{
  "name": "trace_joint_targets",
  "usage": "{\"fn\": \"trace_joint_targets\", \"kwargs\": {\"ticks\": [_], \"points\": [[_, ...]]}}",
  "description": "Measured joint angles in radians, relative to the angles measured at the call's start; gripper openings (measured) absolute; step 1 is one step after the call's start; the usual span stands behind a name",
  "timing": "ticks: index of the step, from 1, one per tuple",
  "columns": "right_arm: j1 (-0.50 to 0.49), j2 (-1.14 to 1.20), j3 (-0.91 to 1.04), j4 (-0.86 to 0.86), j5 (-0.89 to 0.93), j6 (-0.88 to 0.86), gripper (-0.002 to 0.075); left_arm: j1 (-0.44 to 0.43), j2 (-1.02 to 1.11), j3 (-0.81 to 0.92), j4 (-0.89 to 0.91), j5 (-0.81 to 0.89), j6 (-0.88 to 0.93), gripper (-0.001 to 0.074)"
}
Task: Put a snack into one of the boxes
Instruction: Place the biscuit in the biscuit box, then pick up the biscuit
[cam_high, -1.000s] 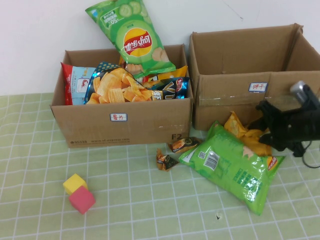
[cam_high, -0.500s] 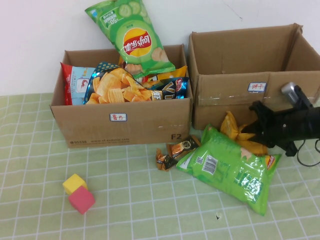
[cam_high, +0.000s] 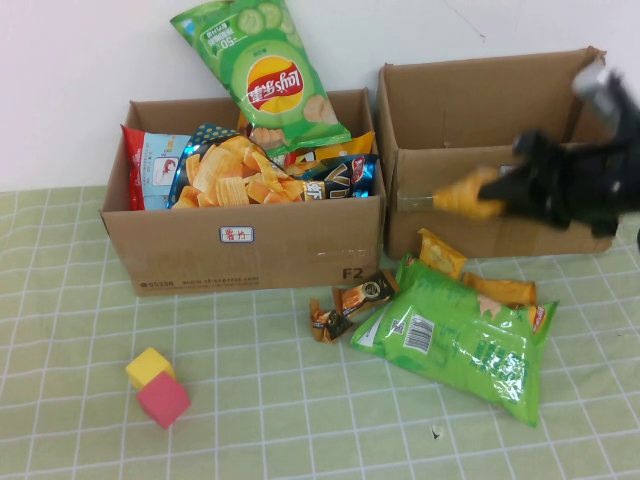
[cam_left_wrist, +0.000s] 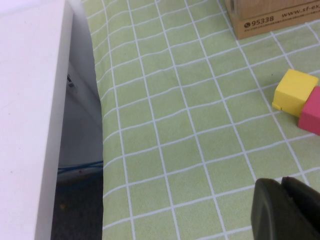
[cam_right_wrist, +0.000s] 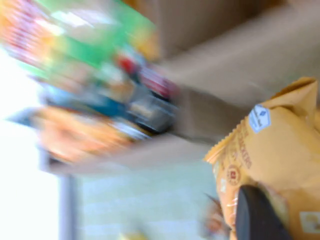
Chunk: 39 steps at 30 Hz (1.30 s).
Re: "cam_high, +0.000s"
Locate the light green Lay's chip bag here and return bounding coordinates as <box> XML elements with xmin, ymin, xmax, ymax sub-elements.
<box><xmin>349</xmin><ymin>251</ymin><xmax>560</xmax><ymax>429</ymax></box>

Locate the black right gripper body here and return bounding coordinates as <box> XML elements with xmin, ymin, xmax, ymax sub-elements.
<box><xmin>510</xmin><ymin>128</ymin><xmax>640</xmax><ymax>240</ymax></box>

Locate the cardboard box with tape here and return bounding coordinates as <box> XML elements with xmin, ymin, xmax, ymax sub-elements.
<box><xmin>376</xmin><ymin>45</ymin><xmax>640</xmax><ymax>263</ymax></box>

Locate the cardboard box printed F2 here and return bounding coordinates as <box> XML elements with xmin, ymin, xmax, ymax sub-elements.
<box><xmin>99</xmin><ymin>88</ymin><xmax>388</xmax><ymax>298</ymax></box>

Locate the yellow chip bag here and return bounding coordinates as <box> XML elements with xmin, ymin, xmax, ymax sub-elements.
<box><xmin>283</xmin><ymin>130</ymin><xmax>377</xmax><ymax>177</ymax></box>

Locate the red and white shrimp bag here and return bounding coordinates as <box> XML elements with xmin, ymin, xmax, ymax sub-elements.
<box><xmin>120</xmin><ymin>124</ymin><xmax>194</xmax><ymax>212</ymax></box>

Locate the blue bag with ridged chips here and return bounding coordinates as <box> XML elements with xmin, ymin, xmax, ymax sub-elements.
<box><xmin>166</xmin><ymin>123</ymin><xmax>307</xmax><ymax>211</ymax></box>

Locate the brown and black snack packet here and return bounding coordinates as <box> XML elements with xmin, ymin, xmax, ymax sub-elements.
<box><xmin>333</xmin><ymin>269</ymin><xmax>402</xmax><ymax>318</ymax></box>
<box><xmin>309</xmin><ymin>297</ymin><xmax>352</xmax><ymax>346</ymax></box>

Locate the pink foam cube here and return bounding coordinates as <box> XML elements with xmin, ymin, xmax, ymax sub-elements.
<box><xmin>136</xmin><ymin>370</ymin><xmax>193</xmax><ymax>430</ymax></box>

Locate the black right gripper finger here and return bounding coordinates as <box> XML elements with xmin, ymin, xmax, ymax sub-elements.
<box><xmin>476</xmin><ymin>180</ymin><xmax>524</xmax><ymax>214</ymax></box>
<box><xmin>495</xmin><ymin>162</ymin><xmax>529</xmax><ymax>187</ymax></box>

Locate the yellow foam cube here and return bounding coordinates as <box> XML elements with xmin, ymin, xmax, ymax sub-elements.
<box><xmin>124</xmin><ymin>347</ymin><xmax>177</xmax><ymax>391</ymax></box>

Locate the green cucumber Lay's chip bag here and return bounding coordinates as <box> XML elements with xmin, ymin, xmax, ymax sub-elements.
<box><xmin>169</xmin><ymin>0</ymin><xmax>353</xmax><ymax>152</ymax></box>

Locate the white handwritten label sticker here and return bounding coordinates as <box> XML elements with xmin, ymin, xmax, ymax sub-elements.
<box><xmin>219</xmin><ymin>225</ymin><xmax>256</xmax><ymax>245</ymax></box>

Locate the green checked tablecloth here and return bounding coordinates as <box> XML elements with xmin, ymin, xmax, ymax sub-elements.
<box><xmin>0</xmin><ymin>184</ymin><xmax>640</xmax><ymax>480</ymax></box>

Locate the black and blue snack bag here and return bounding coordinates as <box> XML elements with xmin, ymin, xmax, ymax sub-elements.
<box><xmin>298</xmin><ymin>153</ymin><xmax>382</xmax><ymax>202</ymax></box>

